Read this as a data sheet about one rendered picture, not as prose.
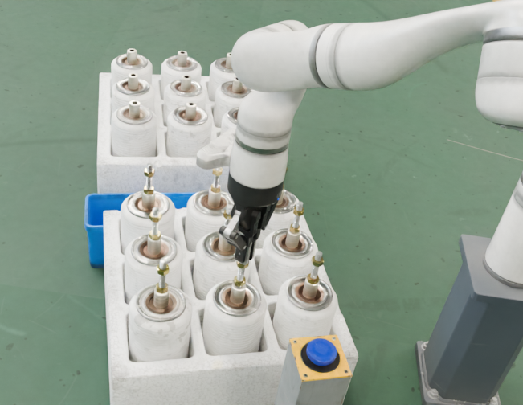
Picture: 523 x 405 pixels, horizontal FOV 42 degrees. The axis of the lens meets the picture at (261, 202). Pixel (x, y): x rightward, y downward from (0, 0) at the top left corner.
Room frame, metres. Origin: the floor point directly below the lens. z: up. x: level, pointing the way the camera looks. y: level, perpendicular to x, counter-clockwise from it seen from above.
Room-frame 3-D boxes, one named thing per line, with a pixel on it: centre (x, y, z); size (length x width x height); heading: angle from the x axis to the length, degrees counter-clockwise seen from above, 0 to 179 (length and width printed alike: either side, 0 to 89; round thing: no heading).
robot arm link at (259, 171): (0.75, 0.03, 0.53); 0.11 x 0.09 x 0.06; 64
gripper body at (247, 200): (0.74, 0.01, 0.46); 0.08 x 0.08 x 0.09
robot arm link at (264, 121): (0.75, 0.01, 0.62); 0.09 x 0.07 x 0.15; 141
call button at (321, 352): (0.60, -0.11, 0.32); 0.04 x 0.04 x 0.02
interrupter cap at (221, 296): (0.74, 0.01, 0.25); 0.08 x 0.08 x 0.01
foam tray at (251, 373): (0.85, 0.05, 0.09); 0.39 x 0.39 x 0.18; 18
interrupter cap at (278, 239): (0.89, -0.06, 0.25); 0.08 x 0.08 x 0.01
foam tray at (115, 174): (1.36, 0.21, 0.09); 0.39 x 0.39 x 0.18; 16
